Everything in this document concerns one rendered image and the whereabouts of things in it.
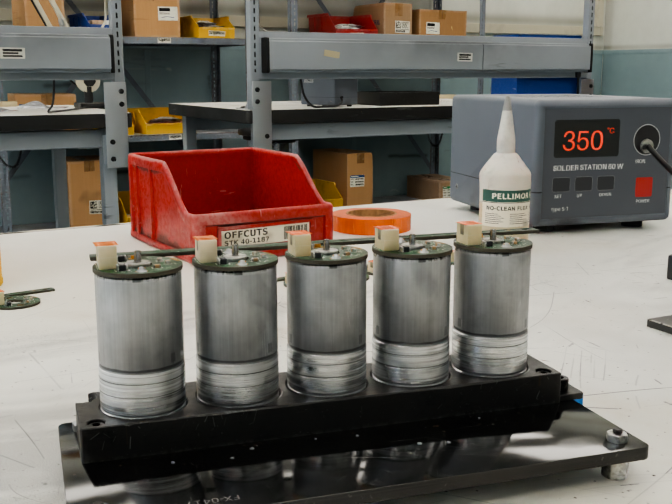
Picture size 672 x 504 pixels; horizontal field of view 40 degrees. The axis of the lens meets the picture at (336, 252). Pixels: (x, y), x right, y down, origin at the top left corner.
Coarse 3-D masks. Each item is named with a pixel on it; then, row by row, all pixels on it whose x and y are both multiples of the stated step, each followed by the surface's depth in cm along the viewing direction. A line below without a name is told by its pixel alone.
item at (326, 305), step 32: (288, 288) 28; (320, 288) 27; (352, 288) 27; (288, 320) 28; (320, 320) 27; (352, 320) 27; (288, 352) 28; (320, 352) 27; (352, 352) 27; (288, 384) 28; (320, 384) 27; (352, 384) 28
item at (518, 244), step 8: (456, 240) 30; (488, 240) 29; (504, 240) 30; (512, 240) 30; (520, 240) 30; (528, 240) 30; (464, 248) 29; (472, 248) 29; (480, 248) 28; (488, 248) 28; (496, 248) 28; (504, 248) 28; (512, 248) 28; (520, 248) 29; (528, 248) 29
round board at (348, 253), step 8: (312, 248) 28; (336, 248) 28; (344, 248) 28; (352, 248) 28; (360, 248) 28; (288, 256) 27; (304, 256) 27; (312, 256) 27; (320, 256) 27; (328, 256) 27; (344, 256) 27; (352, 256) 27; (360, 256) 27; (320, 264) 27; (328, 264) 27; (336, 264) 27
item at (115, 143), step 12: (108, 84) 252; (120, 84) 253; (108, 96) 252; (120, 96) 254; (108, 108) 253; (120, 108) 254; (108, 120) 253; (120, 120) 255; (108, 132) 254; (120, 132) 256; (108, 144) 254; (120, 144) 256; (108, 156) 255; (120, 156) 257
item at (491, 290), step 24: (456, 264) 29; (480, 264) 29; (504, 264) 29; (528, 264) 29; (456, 288) 30; (480, 288) 29; (504, 288) 29; (528, 288) 29; (456, 312) 30; (480, 312) 29; (504, 312) 29; (456, 336) 30; (480, 336) 29; (504, 336) 29; (456, 360) 30; (480, 360) 29; (504, 360) 29
